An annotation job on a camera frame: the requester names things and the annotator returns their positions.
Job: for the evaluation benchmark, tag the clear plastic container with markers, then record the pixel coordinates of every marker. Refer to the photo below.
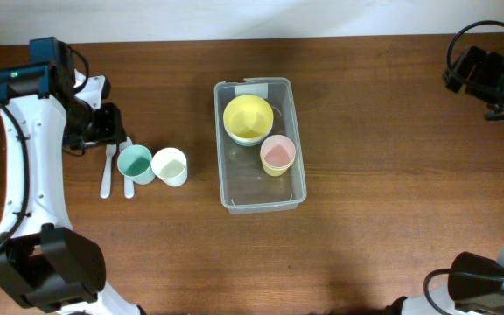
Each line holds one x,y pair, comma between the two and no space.
245,187

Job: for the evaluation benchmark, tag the pink plastic cup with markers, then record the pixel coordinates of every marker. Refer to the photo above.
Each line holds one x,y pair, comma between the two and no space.
278,151

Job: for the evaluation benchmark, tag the white plastic fork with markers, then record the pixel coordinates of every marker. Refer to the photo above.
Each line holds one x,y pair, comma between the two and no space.
105,189

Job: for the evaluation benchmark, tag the green plastic cup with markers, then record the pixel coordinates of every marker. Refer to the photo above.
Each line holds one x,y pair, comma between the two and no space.
134,163

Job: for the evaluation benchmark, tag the white plastic cup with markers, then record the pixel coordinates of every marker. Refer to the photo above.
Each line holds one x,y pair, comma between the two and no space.
170,165

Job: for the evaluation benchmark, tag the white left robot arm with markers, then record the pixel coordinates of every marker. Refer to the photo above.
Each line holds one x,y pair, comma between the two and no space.
48,108

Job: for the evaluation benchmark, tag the yellow plastic bowl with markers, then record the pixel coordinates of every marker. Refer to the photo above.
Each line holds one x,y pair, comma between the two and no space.
248,115

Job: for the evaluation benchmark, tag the white plastic spoon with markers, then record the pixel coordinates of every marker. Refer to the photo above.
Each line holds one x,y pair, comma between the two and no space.
128,185

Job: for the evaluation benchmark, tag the yellow plastic cup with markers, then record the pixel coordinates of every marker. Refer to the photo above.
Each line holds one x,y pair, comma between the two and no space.
275,171

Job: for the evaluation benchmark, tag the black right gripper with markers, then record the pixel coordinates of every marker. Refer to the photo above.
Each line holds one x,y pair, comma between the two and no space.
488,65

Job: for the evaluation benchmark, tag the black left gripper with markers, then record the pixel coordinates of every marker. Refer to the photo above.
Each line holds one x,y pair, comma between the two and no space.
111,130

